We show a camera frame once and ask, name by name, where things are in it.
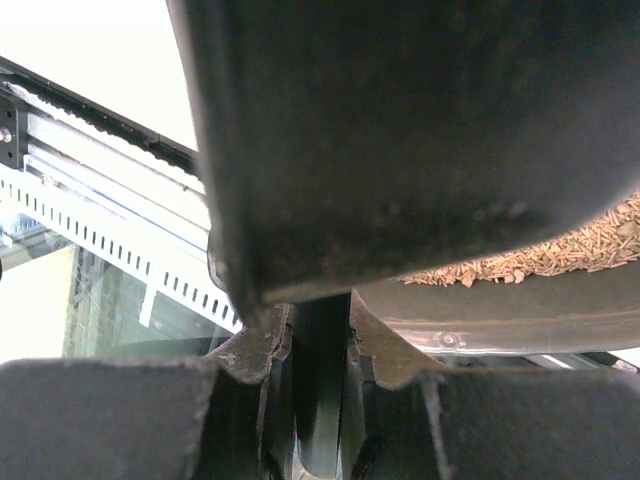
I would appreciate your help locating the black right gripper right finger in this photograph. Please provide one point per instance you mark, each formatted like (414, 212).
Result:
(405, 416)

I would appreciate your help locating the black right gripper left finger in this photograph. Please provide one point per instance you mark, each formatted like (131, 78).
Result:
(225, 415)

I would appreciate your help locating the dark translucent litter box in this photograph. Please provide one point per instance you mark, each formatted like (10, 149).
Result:
(576, 293)

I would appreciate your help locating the black slotted litter scoop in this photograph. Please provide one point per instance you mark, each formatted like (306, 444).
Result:
(345, 142)

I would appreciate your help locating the blue-grey slotted cable duct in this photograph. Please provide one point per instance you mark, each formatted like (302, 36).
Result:
(138, 249)

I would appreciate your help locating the aluminium mounting rail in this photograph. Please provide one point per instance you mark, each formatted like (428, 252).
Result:
(119, 163)

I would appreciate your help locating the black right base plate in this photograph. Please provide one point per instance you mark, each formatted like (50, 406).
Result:
(14, 127)

